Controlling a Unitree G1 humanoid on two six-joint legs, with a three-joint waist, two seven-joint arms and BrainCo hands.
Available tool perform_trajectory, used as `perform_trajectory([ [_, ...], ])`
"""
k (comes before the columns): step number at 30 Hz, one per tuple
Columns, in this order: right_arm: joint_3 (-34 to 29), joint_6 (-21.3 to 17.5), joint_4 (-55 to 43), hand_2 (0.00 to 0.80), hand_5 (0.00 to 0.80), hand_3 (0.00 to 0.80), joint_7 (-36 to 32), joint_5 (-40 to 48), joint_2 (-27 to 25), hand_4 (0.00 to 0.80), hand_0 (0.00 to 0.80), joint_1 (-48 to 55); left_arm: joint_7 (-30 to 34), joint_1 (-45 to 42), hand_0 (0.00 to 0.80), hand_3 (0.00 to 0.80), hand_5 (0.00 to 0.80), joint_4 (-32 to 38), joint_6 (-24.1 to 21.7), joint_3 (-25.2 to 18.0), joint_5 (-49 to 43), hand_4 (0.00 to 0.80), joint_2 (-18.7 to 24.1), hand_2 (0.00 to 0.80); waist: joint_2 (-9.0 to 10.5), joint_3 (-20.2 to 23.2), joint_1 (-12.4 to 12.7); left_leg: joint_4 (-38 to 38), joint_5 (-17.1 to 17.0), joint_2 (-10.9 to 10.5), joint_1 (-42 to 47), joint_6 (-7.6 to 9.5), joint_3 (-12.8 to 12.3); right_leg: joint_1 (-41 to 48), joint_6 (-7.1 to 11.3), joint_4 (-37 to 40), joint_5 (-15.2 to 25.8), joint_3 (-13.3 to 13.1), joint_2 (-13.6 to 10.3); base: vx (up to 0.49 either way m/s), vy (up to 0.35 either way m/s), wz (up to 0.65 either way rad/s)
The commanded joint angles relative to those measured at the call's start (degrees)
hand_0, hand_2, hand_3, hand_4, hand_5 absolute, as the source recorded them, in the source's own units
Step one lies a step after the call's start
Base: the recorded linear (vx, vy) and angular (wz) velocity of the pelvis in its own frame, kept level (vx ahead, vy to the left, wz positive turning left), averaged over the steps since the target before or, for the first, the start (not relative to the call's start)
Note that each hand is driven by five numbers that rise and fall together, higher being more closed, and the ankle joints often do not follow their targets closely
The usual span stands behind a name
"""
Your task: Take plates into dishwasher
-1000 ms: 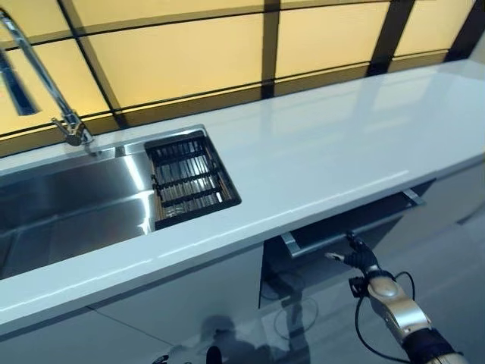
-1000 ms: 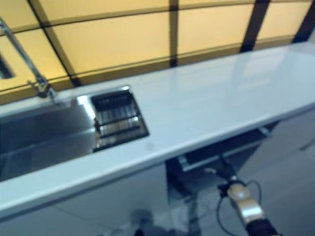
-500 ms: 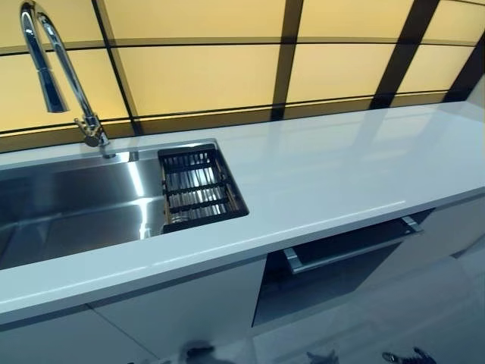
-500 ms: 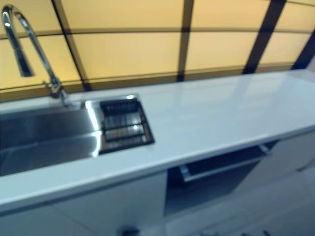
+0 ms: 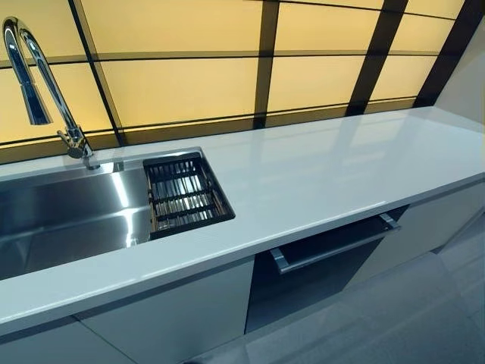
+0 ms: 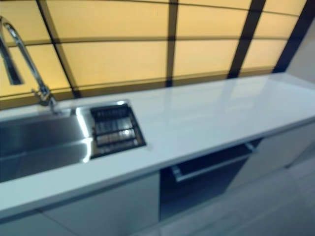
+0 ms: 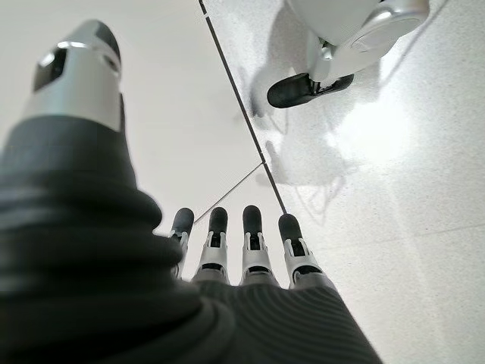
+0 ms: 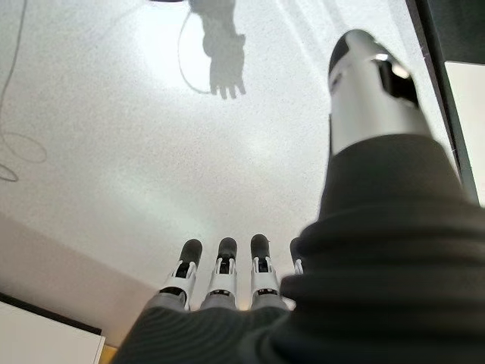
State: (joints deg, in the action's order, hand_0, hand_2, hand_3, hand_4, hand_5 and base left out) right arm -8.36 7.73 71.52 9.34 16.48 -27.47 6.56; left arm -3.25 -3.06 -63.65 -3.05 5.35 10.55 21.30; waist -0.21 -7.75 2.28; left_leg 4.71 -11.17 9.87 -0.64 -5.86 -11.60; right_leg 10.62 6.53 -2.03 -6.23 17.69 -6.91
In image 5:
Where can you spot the white cabinet door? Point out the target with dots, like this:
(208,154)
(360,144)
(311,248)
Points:
(170,307)
(57,345)
(435,223)

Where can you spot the black dish drying rack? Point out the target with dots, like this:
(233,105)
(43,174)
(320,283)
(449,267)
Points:
(185,197)

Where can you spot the black dishwasher door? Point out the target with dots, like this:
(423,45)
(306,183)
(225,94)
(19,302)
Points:
(303,277)

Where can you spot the stainless steel sink basin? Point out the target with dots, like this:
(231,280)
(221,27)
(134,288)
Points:
(68,212)

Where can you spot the chrome gooseneck kitchen faucet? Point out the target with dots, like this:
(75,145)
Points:
(49,95)

